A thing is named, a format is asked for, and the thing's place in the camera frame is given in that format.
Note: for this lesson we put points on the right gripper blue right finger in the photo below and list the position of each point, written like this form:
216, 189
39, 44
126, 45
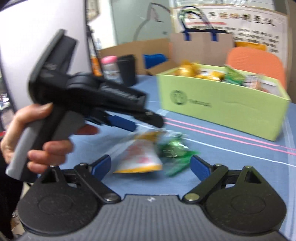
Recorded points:
200, 168

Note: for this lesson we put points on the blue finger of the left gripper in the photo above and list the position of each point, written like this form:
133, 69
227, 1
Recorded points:
119, 122
151, 118

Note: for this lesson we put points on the blue plastic item in box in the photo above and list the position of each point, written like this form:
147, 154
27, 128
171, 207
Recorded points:
153, 60

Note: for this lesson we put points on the pink lid plastic bottle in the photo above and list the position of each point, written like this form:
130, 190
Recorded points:
110, 68

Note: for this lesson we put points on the framed Chinese poster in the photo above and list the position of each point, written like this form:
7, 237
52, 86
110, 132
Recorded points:
249, 24

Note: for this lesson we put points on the green pea snack packet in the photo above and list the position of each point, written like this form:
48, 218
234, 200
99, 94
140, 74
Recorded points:
233, 76

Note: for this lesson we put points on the person's left hand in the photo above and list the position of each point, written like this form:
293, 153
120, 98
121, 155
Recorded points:
38, 137

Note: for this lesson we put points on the orange transparent snack pack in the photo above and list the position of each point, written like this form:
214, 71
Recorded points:
188, 69

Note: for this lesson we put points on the black paper cup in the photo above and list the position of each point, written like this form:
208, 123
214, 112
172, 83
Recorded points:
127, 69

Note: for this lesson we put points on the white red triangular snack bag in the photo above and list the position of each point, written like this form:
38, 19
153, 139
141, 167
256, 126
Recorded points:
141, 156

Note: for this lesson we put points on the brown paper bag blue handles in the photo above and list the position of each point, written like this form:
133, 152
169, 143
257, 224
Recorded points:
209, 46

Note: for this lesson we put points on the red clear jerky packet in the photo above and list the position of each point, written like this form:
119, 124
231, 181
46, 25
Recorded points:
256, 81

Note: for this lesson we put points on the green biscuit pack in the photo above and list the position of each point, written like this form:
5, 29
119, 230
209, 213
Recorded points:
175, 155

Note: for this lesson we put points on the yellow snack packet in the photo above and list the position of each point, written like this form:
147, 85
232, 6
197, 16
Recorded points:
211, 75

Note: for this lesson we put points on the green cardboard box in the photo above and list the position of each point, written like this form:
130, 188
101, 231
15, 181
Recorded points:
259, 113

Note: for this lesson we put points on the open cardboard box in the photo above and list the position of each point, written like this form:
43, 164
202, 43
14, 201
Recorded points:
141, 48

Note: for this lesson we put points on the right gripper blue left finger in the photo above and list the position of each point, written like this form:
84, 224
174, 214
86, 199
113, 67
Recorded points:
100, 167

